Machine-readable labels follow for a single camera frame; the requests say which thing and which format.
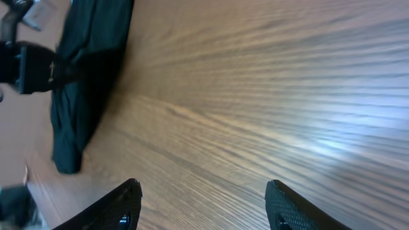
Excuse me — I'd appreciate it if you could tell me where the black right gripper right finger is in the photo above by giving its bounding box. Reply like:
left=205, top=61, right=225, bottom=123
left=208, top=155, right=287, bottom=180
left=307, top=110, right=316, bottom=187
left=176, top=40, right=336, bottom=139
left=265, top=180, right=348, bottom=230

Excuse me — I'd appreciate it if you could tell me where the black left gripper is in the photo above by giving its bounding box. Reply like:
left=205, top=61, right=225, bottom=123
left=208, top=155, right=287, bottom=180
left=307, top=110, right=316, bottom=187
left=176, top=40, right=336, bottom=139
left=1, top=42, right=86, bottom=95

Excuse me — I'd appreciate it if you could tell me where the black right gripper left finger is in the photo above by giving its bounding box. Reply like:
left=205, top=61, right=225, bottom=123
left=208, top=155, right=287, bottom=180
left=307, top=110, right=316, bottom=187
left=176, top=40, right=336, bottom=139
left=54, top=178, right=143, bottom=230

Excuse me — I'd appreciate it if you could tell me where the black mesh shirt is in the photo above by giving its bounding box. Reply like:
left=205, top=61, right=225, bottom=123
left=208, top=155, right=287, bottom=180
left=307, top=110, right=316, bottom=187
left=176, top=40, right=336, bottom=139
left=50, top=0, right=134, bottom=174

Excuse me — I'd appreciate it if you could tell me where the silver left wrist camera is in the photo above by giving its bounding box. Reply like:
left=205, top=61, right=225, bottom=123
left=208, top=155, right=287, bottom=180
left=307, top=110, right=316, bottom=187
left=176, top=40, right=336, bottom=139
left=22, top=0, right=50, bottom=31

